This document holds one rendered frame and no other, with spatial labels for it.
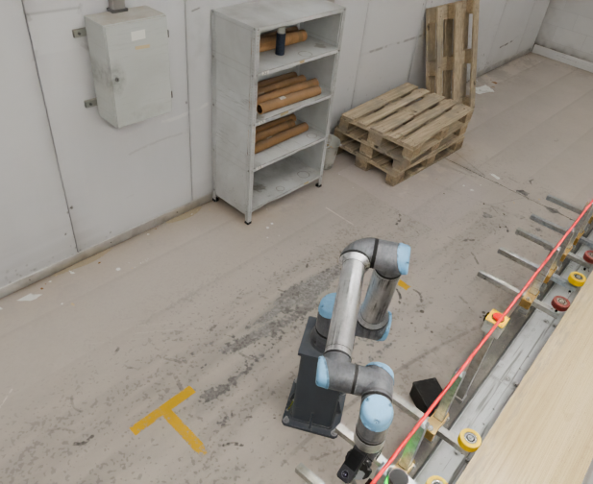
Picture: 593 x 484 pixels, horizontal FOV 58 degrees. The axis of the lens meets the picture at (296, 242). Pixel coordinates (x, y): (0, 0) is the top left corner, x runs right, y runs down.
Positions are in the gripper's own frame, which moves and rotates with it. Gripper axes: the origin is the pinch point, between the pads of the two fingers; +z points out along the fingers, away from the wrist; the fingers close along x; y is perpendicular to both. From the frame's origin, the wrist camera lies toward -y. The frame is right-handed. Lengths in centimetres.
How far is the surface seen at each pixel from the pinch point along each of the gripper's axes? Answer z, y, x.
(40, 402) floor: 100, -33, 170
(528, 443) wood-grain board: 12, 61, -39
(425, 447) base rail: 32, 46, -9
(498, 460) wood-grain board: 12, 47, -33
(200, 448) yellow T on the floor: 101, 8, 87
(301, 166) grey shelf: 90, 247, 219
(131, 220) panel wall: 86, 90, 253
